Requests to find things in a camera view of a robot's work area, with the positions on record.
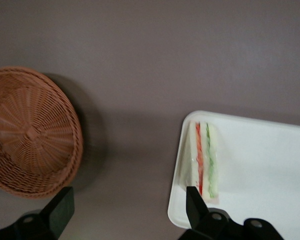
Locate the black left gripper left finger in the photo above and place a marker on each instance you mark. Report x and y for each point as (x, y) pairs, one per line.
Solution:
(55, 217)

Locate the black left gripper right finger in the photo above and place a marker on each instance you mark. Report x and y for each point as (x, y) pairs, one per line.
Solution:
(200, 220)

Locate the triangle sandwich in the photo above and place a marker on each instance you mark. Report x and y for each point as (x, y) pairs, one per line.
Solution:
(202, 157)

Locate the cream plastic tray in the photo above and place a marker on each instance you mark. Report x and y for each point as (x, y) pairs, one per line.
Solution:
(260, 162)

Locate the round brown wicker basket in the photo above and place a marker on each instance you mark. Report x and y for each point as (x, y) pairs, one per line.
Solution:
(32, 135)

